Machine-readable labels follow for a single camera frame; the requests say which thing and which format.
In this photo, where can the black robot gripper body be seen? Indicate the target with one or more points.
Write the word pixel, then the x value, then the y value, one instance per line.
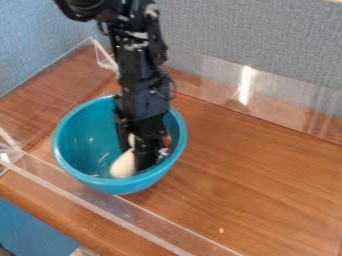
pixel 142 103

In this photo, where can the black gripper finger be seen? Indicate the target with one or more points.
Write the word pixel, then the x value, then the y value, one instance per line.
pixel 150 133
pixel 123 132

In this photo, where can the blue plastic bowl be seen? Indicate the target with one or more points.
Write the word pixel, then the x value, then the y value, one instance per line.
pixel 85 147

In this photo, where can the white brown toy mushroom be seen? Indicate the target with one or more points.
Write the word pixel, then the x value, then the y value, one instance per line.
pixel 123 166

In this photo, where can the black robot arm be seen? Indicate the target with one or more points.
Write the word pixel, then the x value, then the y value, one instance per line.
pixel 130 23

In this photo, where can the clear acrylic left barrier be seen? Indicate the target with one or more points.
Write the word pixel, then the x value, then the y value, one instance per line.
pixel 32 108

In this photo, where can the clear acrylic barrier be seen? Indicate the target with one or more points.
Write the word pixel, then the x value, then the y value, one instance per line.
pixel 32 108
pixel 104 221
pixel 291 103

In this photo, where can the clear acrylic front barrier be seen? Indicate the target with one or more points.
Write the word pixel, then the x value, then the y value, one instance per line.
pixel 104 221

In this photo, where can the clear acrylic back barrier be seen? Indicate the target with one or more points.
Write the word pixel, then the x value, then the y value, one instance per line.
pixel 291 103

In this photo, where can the clear acrylic corner bracket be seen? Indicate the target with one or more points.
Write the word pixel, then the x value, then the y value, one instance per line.
pixel 104 58

